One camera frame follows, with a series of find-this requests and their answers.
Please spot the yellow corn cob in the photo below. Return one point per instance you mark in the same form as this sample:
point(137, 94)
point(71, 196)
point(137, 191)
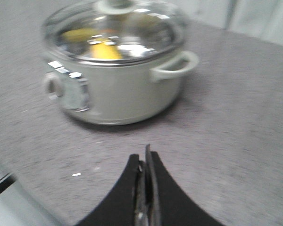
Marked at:
point(101, 48)

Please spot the white pleated curtain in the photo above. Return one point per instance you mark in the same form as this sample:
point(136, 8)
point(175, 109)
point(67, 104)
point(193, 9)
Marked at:
point(261, 19)

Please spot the pale green electric cooking pot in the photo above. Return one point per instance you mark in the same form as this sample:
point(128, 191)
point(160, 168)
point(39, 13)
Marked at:
point(118, 94)

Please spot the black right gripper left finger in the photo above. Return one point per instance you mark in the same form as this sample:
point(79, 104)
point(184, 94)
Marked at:
point(125, 204)

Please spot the glass pot lid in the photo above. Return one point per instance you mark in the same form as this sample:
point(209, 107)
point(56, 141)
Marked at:
point(142, 30)

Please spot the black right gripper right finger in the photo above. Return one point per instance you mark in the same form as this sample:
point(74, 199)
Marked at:
point(169, 205)

